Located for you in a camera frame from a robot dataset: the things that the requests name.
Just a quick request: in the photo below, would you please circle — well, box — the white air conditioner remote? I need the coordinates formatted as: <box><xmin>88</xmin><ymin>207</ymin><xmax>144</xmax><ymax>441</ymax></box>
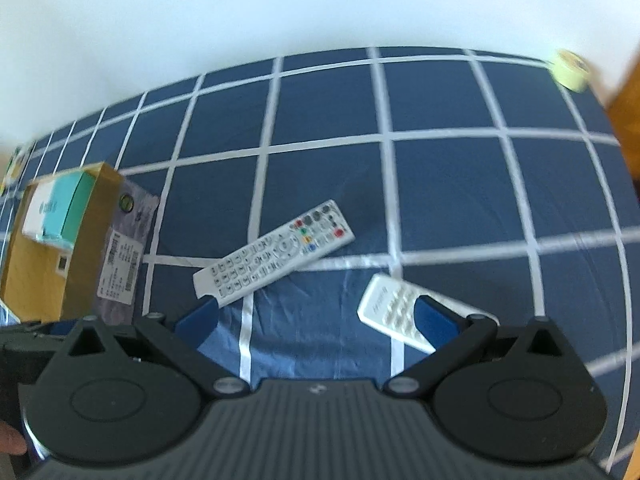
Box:
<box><xmin>357</xmin><ymin>274</ymin><xmax>501</xmax><ymax>354</ymax></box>

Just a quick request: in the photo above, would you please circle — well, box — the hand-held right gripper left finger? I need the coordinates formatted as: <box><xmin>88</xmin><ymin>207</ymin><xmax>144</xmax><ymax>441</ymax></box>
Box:
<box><xmin>65</xmin><ymin>297</ymin><xmax>251</xmax><ymax>397</ymax></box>

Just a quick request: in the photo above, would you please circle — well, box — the blue checked bedsheet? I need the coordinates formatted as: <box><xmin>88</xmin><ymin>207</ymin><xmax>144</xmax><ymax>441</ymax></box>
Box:
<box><xmin>0</xmin><ymin>46</ymin><xmax>640</xmax><ymax>480</ymax></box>

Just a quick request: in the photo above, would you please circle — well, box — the wooden door frame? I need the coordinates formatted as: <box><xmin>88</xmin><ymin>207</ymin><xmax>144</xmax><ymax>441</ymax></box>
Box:
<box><xmin>605</xmin><ymin>50</ymin><xmax>640</xmax><ymax>181</ymax></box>

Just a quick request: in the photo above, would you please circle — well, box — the teal white mask box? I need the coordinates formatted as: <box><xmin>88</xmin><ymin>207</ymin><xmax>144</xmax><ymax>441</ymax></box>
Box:
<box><xmin>21</xmin><ymin>170</ymin><xmax>98</xmax><ymax>251</ymax></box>

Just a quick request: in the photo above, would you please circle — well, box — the cardboard box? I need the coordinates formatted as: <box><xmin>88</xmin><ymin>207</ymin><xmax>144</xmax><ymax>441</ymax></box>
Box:
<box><xmin>0</xmin><ymin>162</ymin><xmax>126</xmax><ymax>322</ymax></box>

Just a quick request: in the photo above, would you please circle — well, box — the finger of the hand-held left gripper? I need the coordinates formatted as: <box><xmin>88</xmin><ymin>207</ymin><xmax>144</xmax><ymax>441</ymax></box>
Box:
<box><xmin>0</xmin><ymin>320</ymin><xmax>76</xmax><ymax>345</ymax></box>

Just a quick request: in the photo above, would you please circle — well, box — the grey shipping bag with label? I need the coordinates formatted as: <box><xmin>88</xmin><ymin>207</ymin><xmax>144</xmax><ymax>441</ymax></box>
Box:
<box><xmin>95</xmin><ymin>177</ymin><xmax>161</xmax><ymax>323</ymax></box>

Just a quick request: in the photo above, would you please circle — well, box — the yellow-green tape roll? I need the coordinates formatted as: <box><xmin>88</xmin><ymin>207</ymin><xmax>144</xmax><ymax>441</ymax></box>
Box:
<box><xmin>549</xmin><ymin>49</ymin><xmax>591</xmax><ymax>93</ymax></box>

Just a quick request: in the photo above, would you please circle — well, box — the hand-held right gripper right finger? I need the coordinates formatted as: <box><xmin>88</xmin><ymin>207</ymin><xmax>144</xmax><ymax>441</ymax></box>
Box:
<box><xmin>384</xmin><ymin>296</ymin><xmax>571</xmax><ymax>397</ymax></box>

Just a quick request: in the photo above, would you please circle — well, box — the person's left hand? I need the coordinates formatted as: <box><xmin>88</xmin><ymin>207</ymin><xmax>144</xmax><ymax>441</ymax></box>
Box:
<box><xmin>0</xmin><ymin>421</ymin><xmax>29</xmax><ymax>456</ymax></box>

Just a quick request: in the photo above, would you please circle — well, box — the white remote with coloured buttons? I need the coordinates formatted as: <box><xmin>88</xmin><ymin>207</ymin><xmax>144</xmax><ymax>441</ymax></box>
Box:
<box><xmin>192</xmin><ymin>200</ymin><xmax>356</xmax><ymax>308</ymax></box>

